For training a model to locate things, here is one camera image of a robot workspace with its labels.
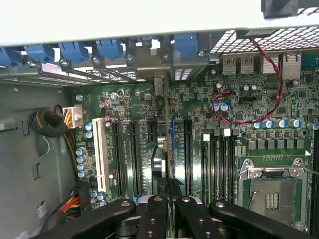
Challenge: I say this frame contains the long black expansion slot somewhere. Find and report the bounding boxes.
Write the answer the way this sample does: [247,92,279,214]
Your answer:
[183,119,194,196]
[112,119,128,197]
[129,120,144,197]

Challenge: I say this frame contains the black RAM slot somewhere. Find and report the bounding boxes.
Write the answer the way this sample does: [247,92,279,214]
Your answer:
[231,129,240,197]
[212,129,222,200]
[201,133,212,200]
[312,129,319,236]
[222,128,232,200]

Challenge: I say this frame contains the CPU socket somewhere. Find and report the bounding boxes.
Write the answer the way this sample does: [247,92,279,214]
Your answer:
[236,157,312,232]

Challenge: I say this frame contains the white expansion slot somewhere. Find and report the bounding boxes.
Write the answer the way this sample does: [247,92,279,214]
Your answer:
[92,117,112,194]

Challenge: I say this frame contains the blue expansion slot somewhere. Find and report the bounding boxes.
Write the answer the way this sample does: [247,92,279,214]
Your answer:
[170,119,175,160]

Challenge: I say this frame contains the short black expansion slot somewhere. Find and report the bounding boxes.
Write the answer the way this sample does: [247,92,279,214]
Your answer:
[147,120,158,144]

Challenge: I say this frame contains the green motherboard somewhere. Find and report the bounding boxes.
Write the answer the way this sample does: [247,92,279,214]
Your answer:
[69,49,319,239]

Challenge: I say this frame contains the thin metal locking lever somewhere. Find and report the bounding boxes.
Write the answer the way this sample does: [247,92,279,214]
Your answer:
[294,167,319,175]

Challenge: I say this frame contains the white power connector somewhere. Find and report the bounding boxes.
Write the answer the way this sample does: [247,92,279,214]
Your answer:
[62,106,83,129]

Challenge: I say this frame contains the grey power supply unit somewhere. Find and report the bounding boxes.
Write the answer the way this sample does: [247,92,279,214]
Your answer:
[0,83,78,239]

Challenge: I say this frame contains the metal USB port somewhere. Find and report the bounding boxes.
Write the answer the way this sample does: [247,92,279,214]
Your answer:
[240,56,255,74]
[221,56,236,75]

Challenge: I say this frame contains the silver rear port housing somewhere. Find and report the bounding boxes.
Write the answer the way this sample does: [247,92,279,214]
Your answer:
[283,52,302,80]
[263,53,280,74]

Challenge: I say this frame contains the blue card retention clip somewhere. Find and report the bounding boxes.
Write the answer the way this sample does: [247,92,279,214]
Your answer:
[58,41,88,63]
[95,39,125,61]
[173,33,198,58]
[0,47,23,68]
[23,44,55,63]

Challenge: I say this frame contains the open black PC case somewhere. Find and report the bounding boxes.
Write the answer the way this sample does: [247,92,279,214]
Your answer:
[0,0,319,239]

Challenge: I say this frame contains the red yellow wire bundle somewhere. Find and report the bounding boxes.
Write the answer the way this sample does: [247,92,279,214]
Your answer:
[57,189,81,215]

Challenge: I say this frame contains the yellow black wire bundle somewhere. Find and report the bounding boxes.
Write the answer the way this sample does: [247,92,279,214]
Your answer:
[62,128,79,180]

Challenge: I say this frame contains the black sleeved cable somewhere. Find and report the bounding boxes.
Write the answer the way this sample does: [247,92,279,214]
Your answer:
[29,104,68,138]

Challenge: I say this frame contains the red black twisted wire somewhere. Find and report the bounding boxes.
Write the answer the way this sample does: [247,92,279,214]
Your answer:
[211,38,285,125]

